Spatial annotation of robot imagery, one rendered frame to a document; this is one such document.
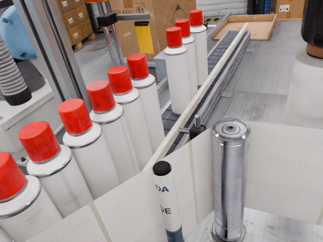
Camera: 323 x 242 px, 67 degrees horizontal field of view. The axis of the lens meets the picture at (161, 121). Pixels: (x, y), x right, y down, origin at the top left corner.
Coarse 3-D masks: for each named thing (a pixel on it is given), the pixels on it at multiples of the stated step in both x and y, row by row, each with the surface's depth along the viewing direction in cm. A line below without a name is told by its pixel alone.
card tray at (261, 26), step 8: (232, 16) 139; (240, 16) 137; (248, 16) 135; (256, 16) 133; (264, 16) 131; (272, 16) 130; (224, 24) 137; (232, 24) 136; (240, 24) 134; (248, 24) 132; (256, 24) 130; (264, 24) 128; (272, 24) 115; (216, 32) 125; (224, 32) 127; (256, 32) 120; (264, 32) 118
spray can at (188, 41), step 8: (176, 24) 56; (184, 24) 55; (184, 32) 56; (184, 40) 57; (192, 40) 57; (192, 48) 58; (192, 56) 59; (192, 64) 60; (192, 72) 61; (192, 80) 62; (192, 88) 64; (192, 96) 65
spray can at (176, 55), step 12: (168, 36) 51; (180, 36) 52; (168, 48) 53; (180, 48) 52; (168, 60) 54; (180, 60) 53; (168, 72) 56; (180, 72) 54; (180, 84) 56; (180, 96) 58; (180, 108) 60
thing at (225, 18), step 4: (228, 12) 107; (224, 16) 103; (228, 16) 104; (224, 20) 100; (220, 24) 95; (216, 28) 91; (212, 32) 88; (208, 36) 84; (164, 80) 60; (160, 84) 59; (164, 84) 60; (160, 88) 58; (160, 92) 58
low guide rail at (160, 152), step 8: (240, 32) 97; (232, 48) 86; (224, 56) 80; (216, 64) 75; (216, 72) 72; (208, 80) 67; (200, 88) 64; (208, 88) 67; (200, 96) 62; (192, 104) 58; (184, 112) 56; (192, 112) 58; (184, 120) 54; (176, 128) 51; (168, 136) 49; (176, 136) 52; (168, 144) 48; (160, 152) 46; (152, 160) 44; (144, 168) 43
